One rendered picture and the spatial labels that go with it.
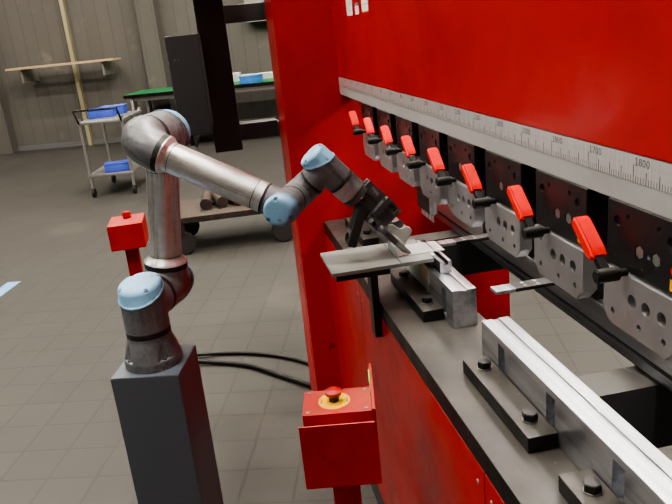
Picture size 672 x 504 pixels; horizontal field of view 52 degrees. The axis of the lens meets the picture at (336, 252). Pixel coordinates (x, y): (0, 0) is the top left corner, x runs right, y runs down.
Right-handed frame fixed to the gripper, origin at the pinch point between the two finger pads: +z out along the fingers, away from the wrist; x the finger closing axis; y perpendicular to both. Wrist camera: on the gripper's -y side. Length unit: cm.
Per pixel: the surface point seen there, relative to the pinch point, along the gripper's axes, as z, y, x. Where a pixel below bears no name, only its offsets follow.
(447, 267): 7.0, 4.4, -12.6
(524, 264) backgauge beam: 24.7, 18.7, -8.4
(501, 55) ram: -35, 35, -58
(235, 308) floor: 46, -100, 232
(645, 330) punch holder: -12, 14, -99
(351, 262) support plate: -8.7, -11.3, -2.6
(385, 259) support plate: -3.1, -4.8, -4.4
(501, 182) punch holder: -19, 21, -57
